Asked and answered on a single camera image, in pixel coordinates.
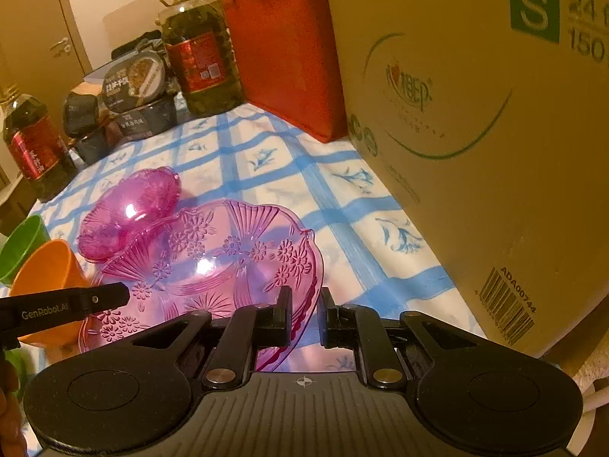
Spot person's left hand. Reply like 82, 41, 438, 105
0, 357, 23, 457

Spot orange plastic bowl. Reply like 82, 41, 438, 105
10, 239, 92, 346

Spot blue checked tablecloth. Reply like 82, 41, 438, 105
0, 100, 487, 439

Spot dark instant food cup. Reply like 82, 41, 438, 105
63, 79, 104, 137
73, 124, 121, 166

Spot grey flat box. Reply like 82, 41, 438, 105
83, 59, 125, 87

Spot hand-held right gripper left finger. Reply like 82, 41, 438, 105
132, 286, 293, 389

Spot dark instant food container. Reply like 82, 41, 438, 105
111, 93, 178, 142

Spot large cooking oil bottle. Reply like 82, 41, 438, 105
154, 0, 246, 116

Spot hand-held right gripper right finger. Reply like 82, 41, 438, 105
320, 288, 480, 389

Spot large cardboard box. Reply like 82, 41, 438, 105
318, 0, 609, 359

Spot small pink plastic bowl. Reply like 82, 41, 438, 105
77, 166, 182, 263

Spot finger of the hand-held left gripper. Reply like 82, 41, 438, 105
78, 283, 131, 311

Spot black bag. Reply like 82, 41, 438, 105
111, 30, 165, 61

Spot small red-label oil bottle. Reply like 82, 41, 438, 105
0, 83, 80, 203

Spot wooden door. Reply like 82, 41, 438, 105
0, 0, 94, 97

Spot red fabric bag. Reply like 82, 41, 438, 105
221, 0, 349, 144

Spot black instant meal boxes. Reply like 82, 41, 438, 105
102, 50, 168, 108

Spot green plastic bowl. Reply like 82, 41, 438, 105
0, 214, 51, 287
0, 347, 30, 401

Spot large pink flower-pattern plate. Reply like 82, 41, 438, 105
78, 200, 325, 373

